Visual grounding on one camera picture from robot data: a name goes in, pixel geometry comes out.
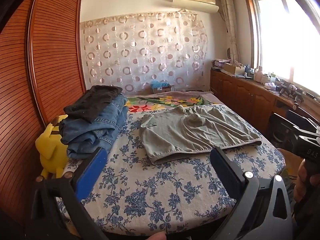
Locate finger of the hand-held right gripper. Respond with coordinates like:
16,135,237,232
273,113,303,138

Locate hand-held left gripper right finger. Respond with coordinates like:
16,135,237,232
209,147,293,240

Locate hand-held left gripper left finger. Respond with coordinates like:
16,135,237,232
30,147,108,240

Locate grey-green pants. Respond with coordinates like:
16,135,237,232
139,105,262,165

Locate person's right hand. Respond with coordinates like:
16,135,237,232
293,161,313,204

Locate person's left hand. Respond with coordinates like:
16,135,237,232
146,231,167,240

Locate folded blue jeans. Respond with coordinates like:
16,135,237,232
67,107,129,159
60,94,128,145

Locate yellow plush toy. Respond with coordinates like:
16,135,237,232
35,115,69,179

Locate wooden side cabinet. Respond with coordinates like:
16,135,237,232
210,69,320,140

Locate blue floral bed cover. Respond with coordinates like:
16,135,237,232
56,104,285,235

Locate folded black garment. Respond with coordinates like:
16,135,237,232
64,85,123,123

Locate open cardboard box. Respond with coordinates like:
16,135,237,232
223,63,244,76

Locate window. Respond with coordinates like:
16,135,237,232
246,0,320,98

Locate stack of papers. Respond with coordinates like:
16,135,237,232
212,59,232,69

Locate colourful flowered blanket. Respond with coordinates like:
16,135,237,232
125,91,215,113

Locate cardboard box with blue cloth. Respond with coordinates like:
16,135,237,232
150,81,172,94

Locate white patterned window curtain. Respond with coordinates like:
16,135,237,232
219,0,240,63

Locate wooden slatted wardrobe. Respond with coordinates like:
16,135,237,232
0,0,87,230

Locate sheer circle-patterned curtain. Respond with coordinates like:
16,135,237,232
80,11,209,97

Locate black devices with cables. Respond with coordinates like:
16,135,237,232
276,79,304,103

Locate wall air conditioner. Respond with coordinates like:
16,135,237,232
172,0,220,13

